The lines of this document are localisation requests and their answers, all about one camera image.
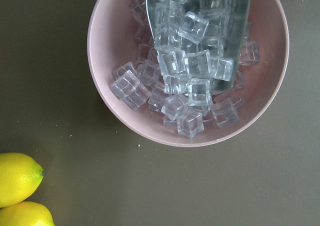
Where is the pink bowl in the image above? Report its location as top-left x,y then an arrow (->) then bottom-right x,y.
87,0 -> 290,147

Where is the metal ice scoop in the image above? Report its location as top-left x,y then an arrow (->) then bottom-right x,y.
146,0 -> 250,94

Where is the yellow lemon upper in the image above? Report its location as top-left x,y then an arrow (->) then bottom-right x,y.
0,152 -> 45,208

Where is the yellow lemon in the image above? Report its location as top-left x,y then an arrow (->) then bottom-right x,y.
0,201 -> 55,226
0,152 -> 45,208

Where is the yellow lemon lower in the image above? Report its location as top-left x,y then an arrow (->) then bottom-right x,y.
0,201 -> 55,226

